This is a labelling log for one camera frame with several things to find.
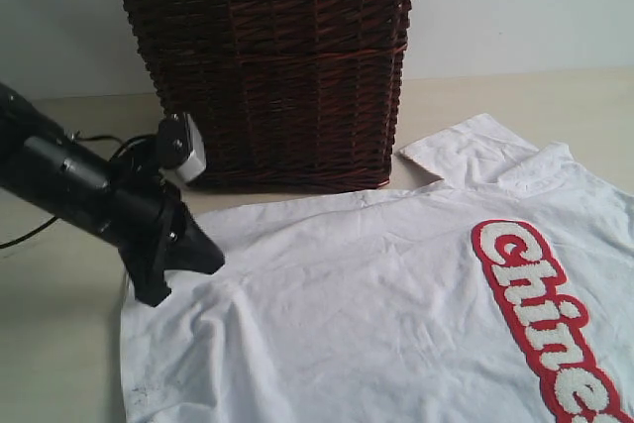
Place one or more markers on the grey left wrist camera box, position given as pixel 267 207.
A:
pixel 179 147

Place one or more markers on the white t-shirt red lettering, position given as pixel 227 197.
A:
pixel 502 292

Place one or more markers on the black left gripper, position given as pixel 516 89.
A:
pixel 145 218

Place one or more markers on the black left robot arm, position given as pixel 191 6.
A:
pixel 44 165

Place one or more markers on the dark brown wicker basket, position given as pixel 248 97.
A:
pixel 285 93

